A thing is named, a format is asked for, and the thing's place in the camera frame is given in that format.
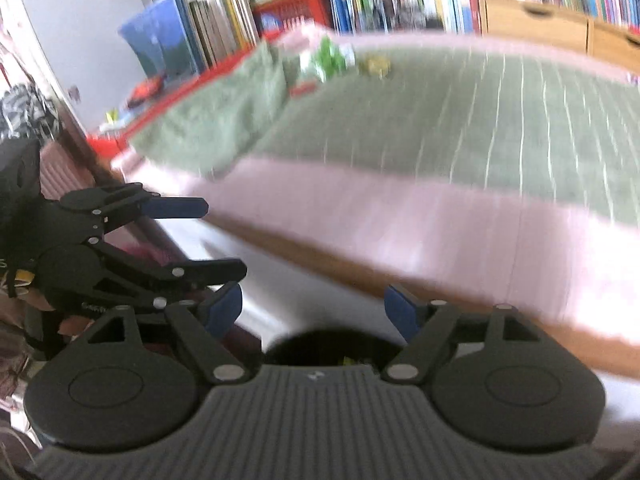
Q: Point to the small gold snack wrapper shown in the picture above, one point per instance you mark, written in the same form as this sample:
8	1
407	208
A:
376	65

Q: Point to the small red object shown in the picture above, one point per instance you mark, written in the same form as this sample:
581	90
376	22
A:
145	91

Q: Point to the black trash bin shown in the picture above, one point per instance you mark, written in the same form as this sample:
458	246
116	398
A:
330	347

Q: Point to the small red wrapper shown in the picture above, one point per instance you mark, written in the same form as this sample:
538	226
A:
302	90

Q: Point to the row of books beside tray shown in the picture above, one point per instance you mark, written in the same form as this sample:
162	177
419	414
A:
160	40

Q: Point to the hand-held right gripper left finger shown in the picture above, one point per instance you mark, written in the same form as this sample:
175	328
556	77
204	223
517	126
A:
225	310

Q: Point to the small toy on sheet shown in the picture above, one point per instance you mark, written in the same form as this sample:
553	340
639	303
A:
634	78

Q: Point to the black white patterned cloth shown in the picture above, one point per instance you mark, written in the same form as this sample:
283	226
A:
22	110

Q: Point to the small yellow green object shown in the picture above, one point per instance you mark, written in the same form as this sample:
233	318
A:
112	119

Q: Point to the wooden bed frame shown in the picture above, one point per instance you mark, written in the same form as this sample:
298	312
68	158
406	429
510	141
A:
350	275

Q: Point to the green checked blanket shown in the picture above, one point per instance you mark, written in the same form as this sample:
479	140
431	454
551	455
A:
450	120

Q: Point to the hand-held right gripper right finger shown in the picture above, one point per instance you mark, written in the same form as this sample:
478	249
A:
402	312

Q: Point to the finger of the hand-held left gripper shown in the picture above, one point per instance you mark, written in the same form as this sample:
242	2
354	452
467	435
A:
150	272
172	206

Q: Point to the wooden drawer organizer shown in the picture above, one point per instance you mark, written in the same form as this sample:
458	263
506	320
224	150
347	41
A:
550	27

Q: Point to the red plastic crate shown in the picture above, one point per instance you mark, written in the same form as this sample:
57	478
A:
300	7

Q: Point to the green snack wrapper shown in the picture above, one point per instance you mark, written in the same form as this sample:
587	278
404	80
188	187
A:
327	60

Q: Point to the person's left hand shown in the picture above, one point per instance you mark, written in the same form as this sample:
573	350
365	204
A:
75	326

